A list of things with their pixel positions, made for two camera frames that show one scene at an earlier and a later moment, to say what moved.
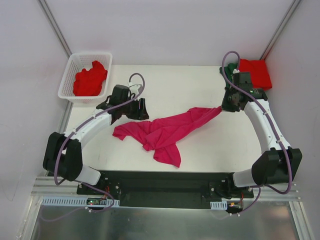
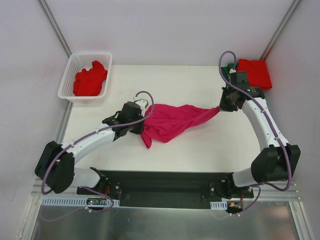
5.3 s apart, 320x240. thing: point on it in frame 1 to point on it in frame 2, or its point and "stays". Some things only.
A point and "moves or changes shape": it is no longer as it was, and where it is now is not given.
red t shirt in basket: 89,83 stays
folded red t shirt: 259,75 stays
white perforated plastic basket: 76,63 stays
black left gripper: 136,109 to 139,126
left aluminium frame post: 55,27 stays
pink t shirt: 161,133 moves or changes shape
